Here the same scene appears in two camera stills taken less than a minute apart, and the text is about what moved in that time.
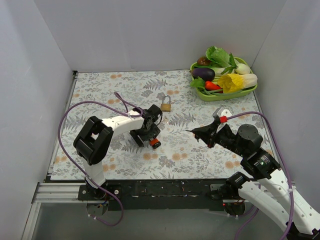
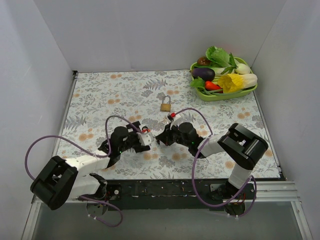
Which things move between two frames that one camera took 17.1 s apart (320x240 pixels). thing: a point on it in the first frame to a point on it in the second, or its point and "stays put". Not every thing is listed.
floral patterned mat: x=180 y=154 stays put
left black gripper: x=137 y=138 to x=139 y=144
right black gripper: x=212 y=136 to x=166 y=136
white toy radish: x=242 y=69 stays put
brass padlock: x=166 y=107 stays put
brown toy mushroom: x=203 y=61 stays put
